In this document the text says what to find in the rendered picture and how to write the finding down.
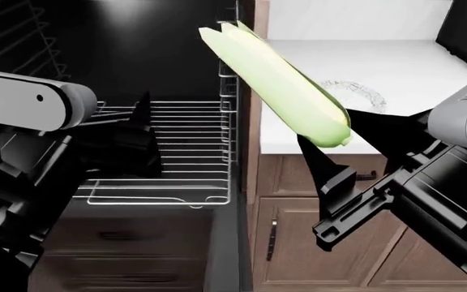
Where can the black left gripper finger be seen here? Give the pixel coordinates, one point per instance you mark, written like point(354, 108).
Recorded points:
point(155, 158)
point(143, 109)

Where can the black box appliance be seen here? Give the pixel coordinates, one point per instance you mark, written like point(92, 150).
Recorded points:
point(464, 36)

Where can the brown wooden cabinet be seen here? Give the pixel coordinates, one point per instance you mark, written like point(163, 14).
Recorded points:
point(298, 273)

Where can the green husked corn cob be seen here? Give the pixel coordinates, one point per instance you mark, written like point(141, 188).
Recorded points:
point(274, 85)

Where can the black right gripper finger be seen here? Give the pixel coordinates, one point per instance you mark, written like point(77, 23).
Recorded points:
point(326, 179)
point(395, 130)

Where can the dark glass oven door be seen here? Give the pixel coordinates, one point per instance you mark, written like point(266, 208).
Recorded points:
point(136, 252)

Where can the black oven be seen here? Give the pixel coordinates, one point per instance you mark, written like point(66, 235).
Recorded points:
point(136, 45)

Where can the clear glass plate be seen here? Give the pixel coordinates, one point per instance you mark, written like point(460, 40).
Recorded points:
point(363, 94)

